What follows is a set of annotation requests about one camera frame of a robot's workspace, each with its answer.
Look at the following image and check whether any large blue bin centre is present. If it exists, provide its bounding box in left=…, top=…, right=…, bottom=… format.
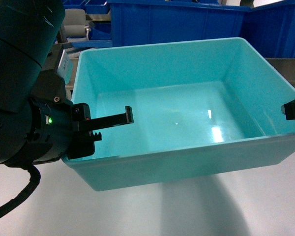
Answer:
left=108, top=0, right=250, bottom=47

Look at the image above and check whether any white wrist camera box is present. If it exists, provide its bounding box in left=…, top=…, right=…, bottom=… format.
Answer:
left=56, top=49, right=73, bottom=85

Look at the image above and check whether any large blue bin right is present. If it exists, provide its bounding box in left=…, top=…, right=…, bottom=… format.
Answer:
left=240, top=0, right=295, bottom=59

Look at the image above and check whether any large blue bin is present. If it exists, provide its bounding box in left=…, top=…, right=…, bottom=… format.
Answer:
left=240, top=0, right=295, bottom=59
left=108, top=0, right=250, bottom=47

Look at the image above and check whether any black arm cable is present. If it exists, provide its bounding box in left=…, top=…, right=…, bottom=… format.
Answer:
left=0, top=164, right=41, bottom=223

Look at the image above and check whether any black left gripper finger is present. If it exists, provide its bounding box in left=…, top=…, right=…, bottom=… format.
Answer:
left=78, top=106, right=134, bottom=131
left=88, top=131, right=102, bottom=142

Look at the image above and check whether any teal plastic bin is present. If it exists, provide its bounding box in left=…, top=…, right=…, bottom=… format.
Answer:
left=63, top=38, right=295, bottom=191

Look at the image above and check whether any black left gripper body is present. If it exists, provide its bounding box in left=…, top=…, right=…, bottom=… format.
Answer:
left=27, top=97, right=95, bottom=164

